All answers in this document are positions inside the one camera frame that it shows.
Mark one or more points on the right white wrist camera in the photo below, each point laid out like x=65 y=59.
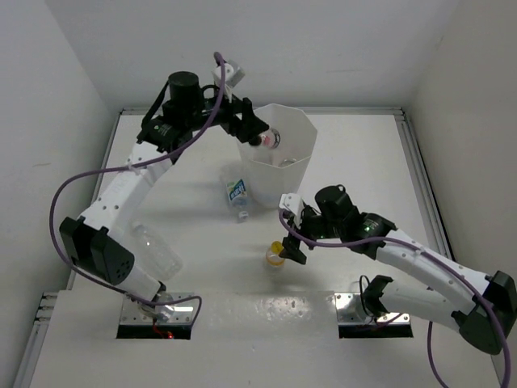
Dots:
x=292 y=203

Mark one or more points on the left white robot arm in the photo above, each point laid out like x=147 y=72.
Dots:
x=182 y=111

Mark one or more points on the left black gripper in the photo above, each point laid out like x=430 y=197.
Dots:
x=241 y=129

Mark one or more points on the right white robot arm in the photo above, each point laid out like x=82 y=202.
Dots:
x=479 y=306

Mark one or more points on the black cap small bottle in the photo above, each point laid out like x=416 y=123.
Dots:
x=270 y=139

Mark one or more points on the yellow cap small bottle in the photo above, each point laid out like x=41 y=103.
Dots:
x=272 y=259

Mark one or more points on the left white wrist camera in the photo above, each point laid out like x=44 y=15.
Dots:
x=233 y=72

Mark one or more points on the white octagonal plastic bin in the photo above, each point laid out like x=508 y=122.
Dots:
x=265 y=181

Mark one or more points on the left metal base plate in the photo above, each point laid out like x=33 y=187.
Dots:
x=181 y=312

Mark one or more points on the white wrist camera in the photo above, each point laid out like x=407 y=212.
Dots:
x=292 y=203
x=233 y=72

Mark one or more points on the light blue label bottle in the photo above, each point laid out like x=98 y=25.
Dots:
x=236 y=193

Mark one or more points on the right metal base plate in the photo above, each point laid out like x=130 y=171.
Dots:
x=350 y=312

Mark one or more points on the metal base plate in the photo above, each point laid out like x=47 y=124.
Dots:
x=181 y=312
x=350 y=312

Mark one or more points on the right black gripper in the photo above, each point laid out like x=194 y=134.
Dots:
x=291 y=245

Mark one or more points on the clear unlabelled plastic bottle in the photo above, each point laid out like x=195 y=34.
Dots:
x=154 y=253

